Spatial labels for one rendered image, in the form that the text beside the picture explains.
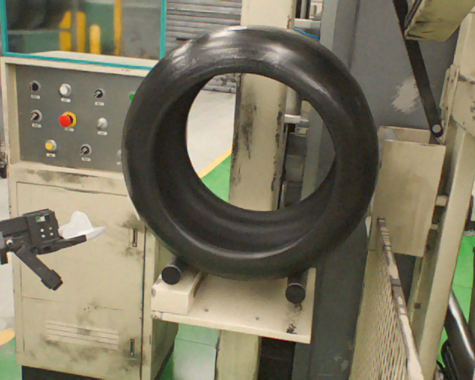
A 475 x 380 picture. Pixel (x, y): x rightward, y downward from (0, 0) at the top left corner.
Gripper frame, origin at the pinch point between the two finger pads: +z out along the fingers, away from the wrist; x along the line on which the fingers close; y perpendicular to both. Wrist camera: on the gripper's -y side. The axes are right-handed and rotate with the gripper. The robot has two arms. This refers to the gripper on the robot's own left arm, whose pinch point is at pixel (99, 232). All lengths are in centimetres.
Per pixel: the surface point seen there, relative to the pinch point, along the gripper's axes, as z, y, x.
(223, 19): 468, 185, 792
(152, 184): 11.6, 8.4, -5.7
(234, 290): 31.0, -23.5, 4.7
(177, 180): 26.1, 5.5, 17.2
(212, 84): 443, 75, 831
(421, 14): 63, 33, -35
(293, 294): 34.0, -20.1, -18.7
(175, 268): 14.1, -11.3, -3.1
